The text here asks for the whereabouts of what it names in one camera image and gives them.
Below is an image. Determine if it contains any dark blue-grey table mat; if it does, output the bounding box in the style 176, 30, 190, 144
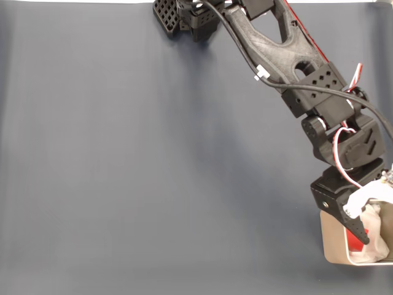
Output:
0, 2, 393, 295

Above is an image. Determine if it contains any black camera cable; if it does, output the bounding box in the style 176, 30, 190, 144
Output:
199, 1, 393, 139

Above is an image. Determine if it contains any red white black servo wire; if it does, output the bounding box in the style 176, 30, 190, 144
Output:
282, 0, 364, 93
333, 126, 367, 189

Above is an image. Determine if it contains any red cube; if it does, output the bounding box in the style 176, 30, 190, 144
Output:
346, 226, 372, 253

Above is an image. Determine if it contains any white crumpled paper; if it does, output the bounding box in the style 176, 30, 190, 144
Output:
349, 204, 391, 264

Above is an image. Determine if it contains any beige metal box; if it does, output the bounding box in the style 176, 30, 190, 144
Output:
319, 199, 393, 266

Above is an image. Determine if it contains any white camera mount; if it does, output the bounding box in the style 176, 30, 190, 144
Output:
346, 179, 393, 218

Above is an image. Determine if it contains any white cable tie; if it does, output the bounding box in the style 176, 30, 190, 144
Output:
253, 64, 270, 82

